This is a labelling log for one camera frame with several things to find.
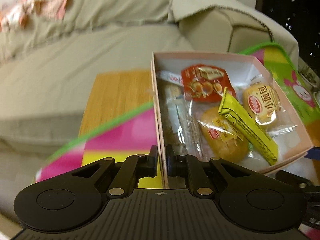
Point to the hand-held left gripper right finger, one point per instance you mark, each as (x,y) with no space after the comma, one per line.
(171,165)

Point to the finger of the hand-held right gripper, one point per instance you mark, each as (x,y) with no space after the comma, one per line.
(313,153)
(292,178)

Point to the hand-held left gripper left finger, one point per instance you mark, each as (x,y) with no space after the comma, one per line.
(153,164)

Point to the clear long snack packet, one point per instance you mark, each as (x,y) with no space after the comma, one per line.
(175,111)

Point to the yellow snack packet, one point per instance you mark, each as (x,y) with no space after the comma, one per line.
(246,127)

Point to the bun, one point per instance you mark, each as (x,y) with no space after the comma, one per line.
(225,145)
(262,105)

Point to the red and white packet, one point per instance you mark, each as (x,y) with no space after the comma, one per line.
(172,77)

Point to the red snack packet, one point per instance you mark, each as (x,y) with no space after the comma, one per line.
(202,82)

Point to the cardboard box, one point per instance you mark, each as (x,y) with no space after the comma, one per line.
(225,60)

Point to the colourful cartoon play mat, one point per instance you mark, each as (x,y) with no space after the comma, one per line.
(120,135)

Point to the beige sofa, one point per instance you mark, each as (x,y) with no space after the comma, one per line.
(75,55)

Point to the floral clothing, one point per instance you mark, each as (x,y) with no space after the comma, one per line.
(45,5)

